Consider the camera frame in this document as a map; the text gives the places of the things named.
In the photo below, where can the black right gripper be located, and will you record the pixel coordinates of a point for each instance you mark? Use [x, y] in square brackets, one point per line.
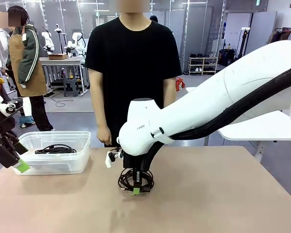
[131, 161]

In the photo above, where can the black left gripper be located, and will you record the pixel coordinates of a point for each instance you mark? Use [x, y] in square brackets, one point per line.
[1, 123]

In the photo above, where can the person's right forearm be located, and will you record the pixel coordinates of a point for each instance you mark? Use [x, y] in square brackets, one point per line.
[97, 97]

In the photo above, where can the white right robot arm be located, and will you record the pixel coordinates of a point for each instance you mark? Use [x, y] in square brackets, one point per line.
[208, 104]

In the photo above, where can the person's left forearm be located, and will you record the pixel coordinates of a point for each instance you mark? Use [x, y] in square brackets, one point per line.
[169, 92]

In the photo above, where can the white robot arm on stand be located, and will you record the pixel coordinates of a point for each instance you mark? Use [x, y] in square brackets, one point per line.
[48, 41]
[77, 43]

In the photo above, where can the person's right hand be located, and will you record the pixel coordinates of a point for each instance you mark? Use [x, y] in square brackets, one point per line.
[104, 137]

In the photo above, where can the clear plastic storage container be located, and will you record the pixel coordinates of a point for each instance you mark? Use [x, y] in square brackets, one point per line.
[82, 155]

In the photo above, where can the grey plastic stool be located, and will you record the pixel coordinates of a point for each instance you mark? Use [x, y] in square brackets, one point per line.
[71, 87]

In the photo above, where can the person in brown apron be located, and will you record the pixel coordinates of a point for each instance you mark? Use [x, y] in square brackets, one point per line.
[26, 60]

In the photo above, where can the white workbench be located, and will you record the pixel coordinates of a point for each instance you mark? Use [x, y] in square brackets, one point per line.
[63, 61]

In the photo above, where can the cardboard box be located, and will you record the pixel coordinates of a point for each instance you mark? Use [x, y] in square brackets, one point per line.
[58, 56]

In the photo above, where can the red bag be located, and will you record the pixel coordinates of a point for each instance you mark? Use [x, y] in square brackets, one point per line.
[180, 85]

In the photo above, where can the figure in white hoodie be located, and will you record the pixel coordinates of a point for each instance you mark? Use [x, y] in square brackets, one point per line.
[0, 43]

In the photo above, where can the person in black T-shirt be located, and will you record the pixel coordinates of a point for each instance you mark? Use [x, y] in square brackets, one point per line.
[135, 60]

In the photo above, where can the white-headed black tripod stand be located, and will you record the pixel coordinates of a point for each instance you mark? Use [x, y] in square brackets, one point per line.
[58, 36]

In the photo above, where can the white table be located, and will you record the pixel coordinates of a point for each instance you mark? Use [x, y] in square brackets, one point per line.
[257, 131]

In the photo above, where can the wooden shoe rack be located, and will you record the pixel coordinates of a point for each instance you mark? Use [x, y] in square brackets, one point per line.
[203, 65]

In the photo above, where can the black bags pile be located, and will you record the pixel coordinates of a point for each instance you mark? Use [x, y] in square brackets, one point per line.
[226, 58]

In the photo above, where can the dark-haired person behind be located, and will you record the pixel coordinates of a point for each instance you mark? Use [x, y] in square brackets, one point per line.
[154, 19]

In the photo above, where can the clothes rack with coats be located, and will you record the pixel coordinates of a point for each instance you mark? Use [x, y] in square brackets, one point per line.
[283, 34]

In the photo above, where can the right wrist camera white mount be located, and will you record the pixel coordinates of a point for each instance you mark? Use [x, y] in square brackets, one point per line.
[109, 160]

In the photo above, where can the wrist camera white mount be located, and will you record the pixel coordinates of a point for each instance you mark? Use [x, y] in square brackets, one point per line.
[109, 160]
[26, 106]

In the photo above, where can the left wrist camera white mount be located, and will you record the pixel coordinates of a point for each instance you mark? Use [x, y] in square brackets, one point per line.
[26, 106]

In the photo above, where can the black camera stand pole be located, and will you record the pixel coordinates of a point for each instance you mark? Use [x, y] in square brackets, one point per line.
[244, 43]

